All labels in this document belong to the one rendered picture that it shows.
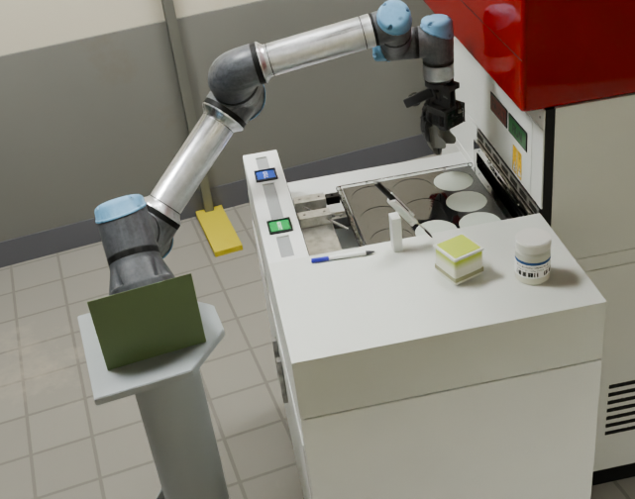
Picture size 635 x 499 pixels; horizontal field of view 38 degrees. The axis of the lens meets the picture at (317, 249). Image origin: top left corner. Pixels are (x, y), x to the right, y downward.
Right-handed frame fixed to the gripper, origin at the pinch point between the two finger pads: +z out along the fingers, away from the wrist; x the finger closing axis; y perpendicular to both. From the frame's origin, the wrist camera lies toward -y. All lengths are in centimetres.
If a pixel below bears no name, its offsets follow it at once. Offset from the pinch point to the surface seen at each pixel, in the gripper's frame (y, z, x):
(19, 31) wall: -191, 0, -32
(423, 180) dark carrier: -0.1, 7.3, -4.7
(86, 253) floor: -182, 97, -34
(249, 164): -33.7, 1.3, -35.7
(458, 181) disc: 7.1, 7.3, 0.5
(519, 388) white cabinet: 61, 19, -39
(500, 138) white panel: 16.0, -5.6, 6.7
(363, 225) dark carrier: 4.3, 7.2, -29.7
